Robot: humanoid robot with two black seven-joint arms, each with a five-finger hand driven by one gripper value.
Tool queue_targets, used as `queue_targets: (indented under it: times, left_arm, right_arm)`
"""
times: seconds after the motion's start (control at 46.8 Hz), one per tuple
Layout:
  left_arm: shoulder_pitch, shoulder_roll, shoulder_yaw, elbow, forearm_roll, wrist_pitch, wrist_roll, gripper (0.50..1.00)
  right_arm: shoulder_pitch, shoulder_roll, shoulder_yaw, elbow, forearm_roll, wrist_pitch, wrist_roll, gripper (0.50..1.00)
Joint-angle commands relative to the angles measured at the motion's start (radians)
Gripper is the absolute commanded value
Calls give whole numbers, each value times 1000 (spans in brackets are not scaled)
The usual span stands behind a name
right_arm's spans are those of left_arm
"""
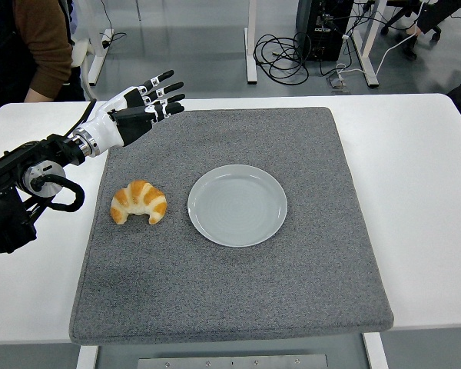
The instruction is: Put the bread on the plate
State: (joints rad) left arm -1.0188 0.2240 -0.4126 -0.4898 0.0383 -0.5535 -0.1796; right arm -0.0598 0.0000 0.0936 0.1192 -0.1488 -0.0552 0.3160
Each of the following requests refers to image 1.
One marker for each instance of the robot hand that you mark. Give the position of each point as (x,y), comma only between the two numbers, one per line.
(103,127)

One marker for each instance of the golden croissant bread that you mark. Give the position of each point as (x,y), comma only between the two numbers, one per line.
(138,196)

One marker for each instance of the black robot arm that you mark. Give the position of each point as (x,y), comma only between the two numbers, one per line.
(7,165)

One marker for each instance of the grey round plate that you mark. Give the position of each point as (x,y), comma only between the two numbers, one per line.
(236,207)

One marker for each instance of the grey metal plate with screws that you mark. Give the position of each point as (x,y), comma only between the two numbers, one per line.
(232,362)

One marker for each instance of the white desk leg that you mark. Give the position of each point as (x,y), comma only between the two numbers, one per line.
(369,46)
(251,50)
(98,57)

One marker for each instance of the white chair armrest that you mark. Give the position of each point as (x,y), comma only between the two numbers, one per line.
(80,50)

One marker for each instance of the person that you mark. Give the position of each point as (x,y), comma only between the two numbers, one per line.
(42,38)
(438,19)

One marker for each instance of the grey felt mat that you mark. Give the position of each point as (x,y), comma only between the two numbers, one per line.
(230,288)

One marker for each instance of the white table leg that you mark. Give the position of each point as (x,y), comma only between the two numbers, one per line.
(86,357)
(375,351)

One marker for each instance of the grey floor socket box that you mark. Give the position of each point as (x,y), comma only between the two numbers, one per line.
(338,82)

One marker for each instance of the black computer tower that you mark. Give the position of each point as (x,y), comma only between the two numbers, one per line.
(322,27)

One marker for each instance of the black office chair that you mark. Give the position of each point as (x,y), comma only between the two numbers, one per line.
(397,11)

